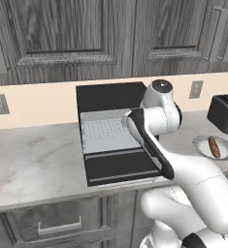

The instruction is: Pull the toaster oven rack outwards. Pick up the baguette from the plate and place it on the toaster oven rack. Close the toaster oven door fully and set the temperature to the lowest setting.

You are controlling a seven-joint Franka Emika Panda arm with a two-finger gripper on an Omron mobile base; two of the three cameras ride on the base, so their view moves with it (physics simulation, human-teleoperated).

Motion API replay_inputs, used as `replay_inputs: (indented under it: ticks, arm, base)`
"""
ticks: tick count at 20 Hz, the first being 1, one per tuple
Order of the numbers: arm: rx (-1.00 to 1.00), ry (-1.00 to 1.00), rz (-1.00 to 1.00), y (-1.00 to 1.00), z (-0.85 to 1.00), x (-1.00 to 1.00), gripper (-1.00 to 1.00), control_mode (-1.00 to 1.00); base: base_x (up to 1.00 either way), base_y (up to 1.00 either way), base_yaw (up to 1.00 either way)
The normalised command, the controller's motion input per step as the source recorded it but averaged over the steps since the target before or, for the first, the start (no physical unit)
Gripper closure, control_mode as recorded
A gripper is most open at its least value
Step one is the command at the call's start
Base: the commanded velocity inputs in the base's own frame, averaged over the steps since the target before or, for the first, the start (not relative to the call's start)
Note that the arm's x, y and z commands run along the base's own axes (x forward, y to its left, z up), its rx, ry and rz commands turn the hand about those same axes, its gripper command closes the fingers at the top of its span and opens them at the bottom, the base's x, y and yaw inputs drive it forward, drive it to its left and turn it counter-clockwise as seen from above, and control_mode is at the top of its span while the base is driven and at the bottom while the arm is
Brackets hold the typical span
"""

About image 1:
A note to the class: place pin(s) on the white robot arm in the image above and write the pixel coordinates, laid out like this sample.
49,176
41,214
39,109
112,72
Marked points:
196,190

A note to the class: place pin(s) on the silver toaster oven rack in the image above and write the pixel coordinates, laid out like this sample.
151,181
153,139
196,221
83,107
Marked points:
102,132

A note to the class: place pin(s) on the black toaster oven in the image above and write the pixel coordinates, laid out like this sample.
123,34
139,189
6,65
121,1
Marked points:
109,96

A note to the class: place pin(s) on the black toaster oven door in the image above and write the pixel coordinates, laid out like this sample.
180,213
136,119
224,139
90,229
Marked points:
118,164

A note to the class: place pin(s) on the brown baguette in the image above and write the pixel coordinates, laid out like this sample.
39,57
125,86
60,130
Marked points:
214,147

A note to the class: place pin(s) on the black toaster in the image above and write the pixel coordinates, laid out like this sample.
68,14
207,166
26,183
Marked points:
223,113

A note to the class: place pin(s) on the grey wood drawer front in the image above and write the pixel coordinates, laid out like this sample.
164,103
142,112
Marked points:
60,210

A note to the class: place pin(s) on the grey wood base cupboard door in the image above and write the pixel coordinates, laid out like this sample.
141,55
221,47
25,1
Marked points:
136,219

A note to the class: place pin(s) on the grey round plate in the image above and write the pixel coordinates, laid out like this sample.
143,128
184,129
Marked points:
201,146

